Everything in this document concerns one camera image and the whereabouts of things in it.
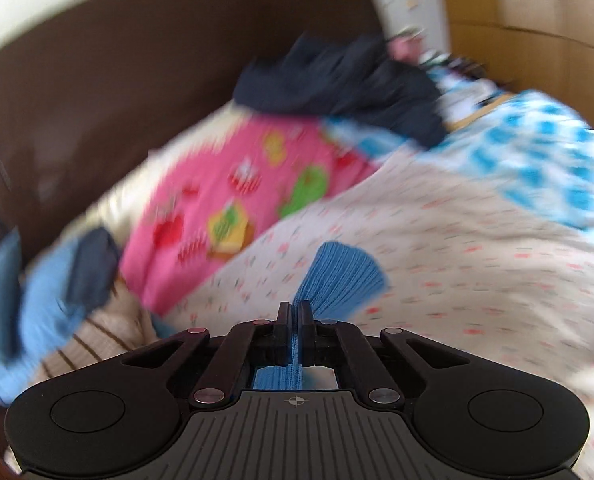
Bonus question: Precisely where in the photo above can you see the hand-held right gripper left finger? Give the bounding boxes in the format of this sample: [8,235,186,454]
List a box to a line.
[121,302,296,407]

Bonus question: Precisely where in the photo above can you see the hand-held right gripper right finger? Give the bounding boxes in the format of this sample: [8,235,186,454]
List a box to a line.
[297,300,470,407]

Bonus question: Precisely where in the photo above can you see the blue knit sweater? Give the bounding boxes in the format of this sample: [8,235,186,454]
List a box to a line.
[249,241,392,391]

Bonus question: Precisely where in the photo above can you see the dark navy clothes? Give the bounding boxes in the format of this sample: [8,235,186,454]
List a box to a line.
[233,32,450,148]

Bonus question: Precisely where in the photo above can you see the cherry print bed sheet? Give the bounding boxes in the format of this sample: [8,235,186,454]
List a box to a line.
[152,147,594,480]

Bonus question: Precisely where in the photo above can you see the pink printed pillow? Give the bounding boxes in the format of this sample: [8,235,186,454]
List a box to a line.
[119,115,382,318]

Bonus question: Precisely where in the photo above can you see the beige striped sweater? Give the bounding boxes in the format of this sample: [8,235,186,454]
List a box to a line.
[2,275,162,411]

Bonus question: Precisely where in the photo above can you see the dark grey garment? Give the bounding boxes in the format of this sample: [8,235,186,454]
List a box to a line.
[67,226,122,311]

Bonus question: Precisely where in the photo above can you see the teal blue garment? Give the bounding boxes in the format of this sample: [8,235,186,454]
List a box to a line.
[0,230,88,406]

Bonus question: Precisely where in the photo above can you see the blue white checkered quilt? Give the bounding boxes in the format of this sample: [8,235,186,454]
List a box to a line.
[322,72,594,231]

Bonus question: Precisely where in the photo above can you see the brown headboard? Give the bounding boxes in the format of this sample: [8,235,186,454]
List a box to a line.
[0,0,385,266]

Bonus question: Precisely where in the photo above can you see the wooden wardrobe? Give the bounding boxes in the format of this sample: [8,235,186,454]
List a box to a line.
[437,0,594,136]

